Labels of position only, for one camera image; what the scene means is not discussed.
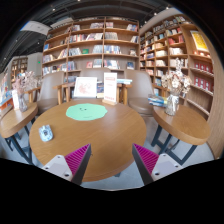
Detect round wooden centre table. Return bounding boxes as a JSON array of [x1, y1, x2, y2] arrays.
[[29, 99, 146, 182]]

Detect green round mouse pad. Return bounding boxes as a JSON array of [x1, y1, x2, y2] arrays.
[[66, 103, 107, 121]]

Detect round wooden left table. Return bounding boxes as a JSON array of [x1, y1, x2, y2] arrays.
[[0, 102, 38, 165]]

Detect round wooden table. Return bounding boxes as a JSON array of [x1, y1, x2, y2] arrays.
[[150, 105, 212, 166], [0, 102, 38, 165], [29, 99, 146, 182]]

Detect brown leather chair left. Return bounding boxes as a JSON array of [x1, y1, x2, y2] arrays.
[[34, 71, 66, 115]]

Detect wooden bookshelf far left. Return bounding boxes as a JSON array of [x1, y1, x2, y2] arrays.
[[11, 57, 28, 83]]

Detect wooden bookshelf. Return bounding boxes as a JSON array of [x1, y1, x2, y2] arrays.
[[139, 14, 221, 128], [42, 16, 140, 77], [11, 57, 28, 83]]

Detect round wooden right table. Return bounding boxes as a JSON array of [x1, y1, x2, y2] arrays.
[[150, 105, 212, 166]]

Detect white red standing sign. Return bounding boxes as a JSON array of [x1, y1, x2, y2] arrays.
[[103, 72, 117, 105]]

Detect small card on left table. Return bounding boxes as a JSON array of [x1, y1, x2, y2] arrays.
[[12, 90, 19, 110]]

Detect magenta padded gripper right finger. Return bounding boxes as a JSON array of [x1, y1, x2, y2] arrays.
[[132, 143, 182, 185]]

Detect yellow poster on shelf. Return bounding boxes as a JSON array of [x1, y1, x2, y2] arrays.
[[190, 30, 209, 52]]

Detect brown leather chair right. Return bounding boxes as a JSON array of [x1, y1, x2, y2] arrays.
[[124, 70, 154, 116]]

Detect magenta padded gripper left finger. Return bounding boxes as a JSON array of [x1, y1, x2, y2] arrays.
[[42, 144, 91, 185]]

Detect white framed picture card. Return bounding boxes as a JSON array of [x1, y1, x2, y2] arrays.
[[74, 77, 97, 98]]

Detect stack of books on chair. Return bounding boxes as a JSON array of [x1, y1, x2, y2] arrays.
[[148, 94, 167, 107]]

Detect wooden bookshelf centre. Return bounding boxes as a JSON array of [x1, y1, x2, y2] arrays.
[[42, 16, 140, 77]]

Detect brown leather chair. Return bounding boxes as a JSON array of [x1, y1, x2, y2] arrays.
[[34, 71, 66, 115], [124, 70, 154, 116]]

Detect glass vase dried flowers right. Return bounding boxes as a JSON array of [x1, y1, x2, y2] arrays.
[[161, 58, 192, 116]]

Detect wooden bookshelf right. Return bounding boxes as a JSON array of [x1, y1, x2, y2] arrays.
[[139, 14, 221, 128]]

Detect glass vase dried flowers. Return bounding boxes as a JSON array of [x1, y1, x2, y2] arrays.
[[12, 71, 39, 112], [161, 58, 192, 116]]

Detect glass vase dried flowers left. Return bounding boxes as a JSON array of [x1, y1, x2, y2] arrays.
[[12, 71, 39, 112]]

